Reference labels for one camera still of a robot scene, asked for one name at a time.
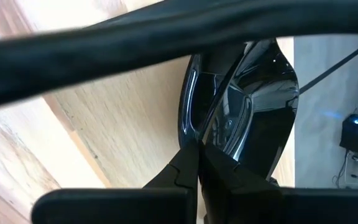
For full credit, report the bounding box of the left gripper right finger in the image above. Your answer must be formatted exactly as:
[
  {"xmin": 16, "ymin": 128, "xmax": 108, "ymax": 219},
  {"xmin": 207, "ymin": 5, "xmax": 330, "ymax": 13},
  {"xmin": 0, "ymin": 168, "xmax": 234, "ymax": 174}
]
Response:
[{"xmin": 199, "ymin": 142, "xmax": 358, "ymax": 224}]

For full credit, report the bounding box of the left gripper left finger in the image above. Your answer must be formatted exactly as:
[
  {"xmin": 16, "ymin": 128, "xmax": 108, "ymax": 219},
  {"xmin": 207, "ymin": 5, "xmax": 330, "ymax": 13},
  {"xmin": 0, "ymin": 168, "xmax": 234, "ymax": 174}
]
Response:
[{"xmin": 31, "ymin": 139, "xmax": 200, "ymax": 224}]

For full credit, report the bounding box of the black leaf-shaped mini plate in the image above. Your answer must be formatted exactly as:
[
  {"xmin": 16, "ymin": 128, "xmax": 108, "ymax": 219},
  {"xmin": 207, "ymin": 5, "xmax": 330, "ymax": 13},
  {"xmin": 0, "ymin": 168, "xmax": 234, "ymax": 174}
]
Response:
[
  {"xmin": 202, "ymin": 37, "xmax": 300, "ymax": 181},
  {"xmin": 178, "ymin": 43, "xmax": 245, "ymax": 149}
]

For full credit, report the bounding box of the wooden shelf with black legs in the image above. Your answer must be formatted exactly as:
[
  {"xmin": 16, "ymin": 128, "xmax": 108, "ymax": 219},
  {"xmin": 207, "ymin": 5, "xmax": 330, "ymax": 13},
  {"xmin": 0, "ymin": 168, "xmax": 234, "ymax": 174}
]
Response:
[{"xmin": 11, "ymin": 0, "xmax": 295, "ymax": 189}]

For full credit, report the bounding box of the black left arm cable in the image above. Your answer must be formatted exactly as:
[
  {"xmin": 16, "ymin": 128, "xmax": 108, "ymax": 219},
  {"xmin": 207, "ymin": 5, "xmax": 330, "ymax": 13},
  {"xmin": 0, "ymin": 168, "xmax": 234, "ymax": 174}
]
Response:
[{"xmin": 0, "ymin": 0, "xmax": 358, "ymax": 110}]

